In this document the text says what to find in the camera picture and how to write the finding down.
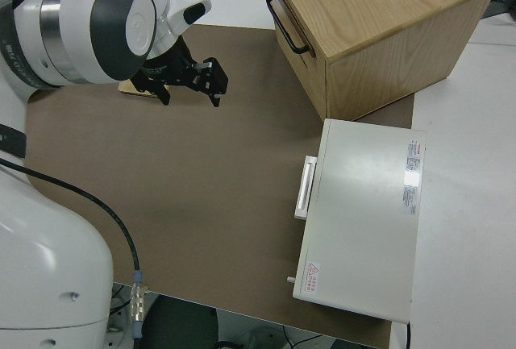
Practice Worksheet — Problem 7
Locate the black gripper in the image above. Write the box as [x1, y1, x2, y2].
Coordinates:
[134, 37, 230, 110]

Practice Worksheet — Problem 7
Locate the wooden mug tree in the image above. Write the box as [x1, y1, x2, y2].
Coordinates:
[118, 78, 170, 101]

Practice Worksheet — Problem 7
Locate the brown table mat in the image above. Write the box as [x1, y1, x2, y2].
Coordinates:
[23, 24, 416, 349]

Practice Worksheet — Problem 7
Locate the white toaster oven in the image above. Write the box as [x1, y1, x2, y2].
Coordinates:
[292, 118, 427, 323]

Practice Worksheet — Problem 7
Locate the black round stand base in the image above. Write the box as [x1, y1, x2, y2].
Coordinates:
[139, 296, 219, 349]

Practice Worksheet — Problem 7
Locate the wooden box with black handle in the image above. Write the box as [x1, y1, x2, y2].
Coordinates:
[261, 0, 499, 123]

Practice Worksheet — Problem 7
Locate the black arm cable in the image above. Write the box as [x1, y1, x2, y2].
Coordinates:
[0, 157, 147, 340]

